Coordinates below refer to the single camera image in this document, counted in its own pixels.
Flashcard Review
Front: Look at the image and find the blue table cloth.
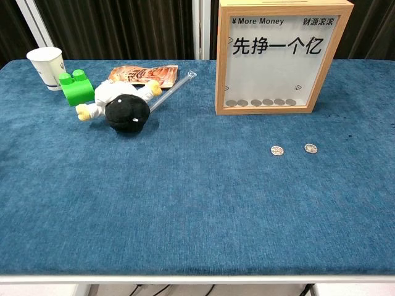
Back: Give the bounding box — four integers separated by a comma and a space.
0, 59, 395, 276

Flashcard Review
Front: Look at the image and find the clear glass tube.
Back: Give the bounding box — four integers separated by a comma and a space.
149, 70, 198, 112

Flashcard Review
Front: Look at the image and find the plush doll with black head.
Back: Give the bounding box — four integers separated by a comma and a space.
75, 79, 163, 134

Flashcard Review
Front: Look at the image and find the orange snack pouch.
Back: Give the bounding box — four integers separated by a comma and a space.
107, 64, 179, 89

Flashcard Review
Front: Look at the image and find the green toy building block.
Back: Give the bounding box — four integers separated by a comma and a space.
59, 68, 95, 108

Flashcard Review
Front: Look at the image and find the white paper cup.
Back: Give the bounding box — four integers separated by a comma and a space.
26, 47, 67, 92

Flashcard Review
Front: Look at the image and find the wooden coin bank box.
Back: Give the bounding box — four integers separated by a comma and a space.
215, 0, 355, 116

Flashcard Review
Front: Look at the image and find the white partition post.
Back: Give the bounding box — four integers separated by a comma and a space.
14, 0, 57, 49
191, 0, 212, 60

